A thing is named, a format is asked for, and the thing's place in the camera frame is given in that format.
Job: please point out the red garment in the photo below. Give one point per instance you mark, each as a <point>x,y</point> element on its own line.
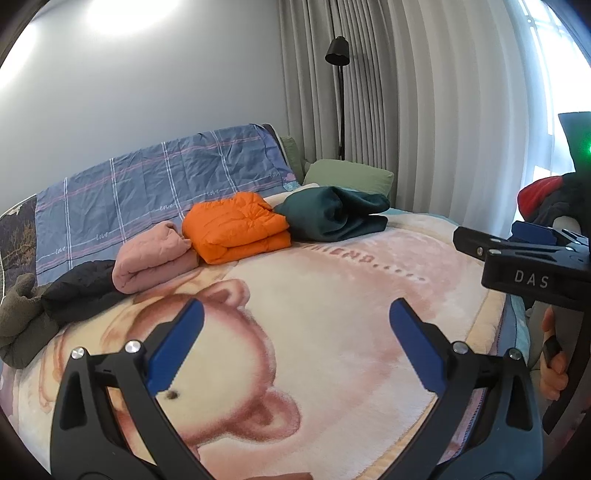
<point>538,194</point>

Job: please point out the black garment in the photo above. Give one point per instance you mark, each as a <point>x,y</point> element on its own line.
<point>83,286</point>

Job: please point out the dark cloth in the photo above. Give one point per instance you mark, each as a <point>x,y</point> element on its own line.
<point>551,203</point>

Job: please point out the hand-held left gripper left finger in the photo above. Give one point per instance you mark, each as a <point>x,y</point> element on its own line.
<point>178,346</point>

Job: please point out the black floor lamp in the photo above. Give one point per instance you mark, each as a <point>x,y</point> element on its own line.
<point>336,50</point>

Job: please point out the dark tree print quilt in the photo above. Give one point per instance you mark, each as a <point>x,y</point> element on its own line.
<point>16,240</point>

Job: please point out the light blue bed sheet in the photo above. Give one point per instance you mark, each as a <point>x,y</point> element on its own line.
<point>515,332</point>

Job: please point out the pink folded garment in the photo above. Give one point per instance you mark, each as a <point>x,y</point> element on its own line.
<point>152,258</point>

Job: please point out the blue plaid sheet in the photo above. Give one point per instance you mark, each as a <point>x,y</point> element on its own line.
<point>152,189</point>

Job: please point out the person's right hand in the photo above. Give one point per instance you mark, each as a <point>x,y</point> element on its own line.
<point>554,378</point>

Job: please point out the grey pleated curtain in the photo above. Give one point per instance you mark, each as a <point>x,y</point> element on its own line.
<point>415,92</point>

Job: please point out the dark green fleece sweater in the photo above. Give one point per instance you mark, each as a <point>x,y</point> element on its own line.
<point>332,214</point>

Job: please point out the pink bear print blanket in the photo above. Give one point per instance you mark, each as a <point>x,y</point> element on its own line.
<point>332,323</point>

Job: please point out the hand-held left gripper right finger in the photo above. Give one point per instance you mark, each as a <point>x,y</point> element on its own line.
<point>415,346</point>

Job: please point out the orange puffer jacket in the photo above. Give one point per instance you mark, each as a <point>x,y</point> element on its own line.
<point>235,226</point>

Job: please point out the green pillow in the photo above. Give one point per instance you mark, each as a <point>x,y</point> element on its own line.
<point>355,180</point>

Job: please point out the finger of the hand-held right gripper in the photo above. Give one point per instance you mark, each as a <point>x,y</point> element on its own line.
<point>475,240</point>
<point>535,233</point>

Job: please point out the green upholstered headboard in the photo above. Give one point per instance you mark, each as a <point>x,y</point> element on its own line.
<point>291,154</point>

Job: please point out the olive brown fleece garment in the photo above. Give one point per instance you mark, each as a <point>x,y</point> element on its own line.
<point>23,318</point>

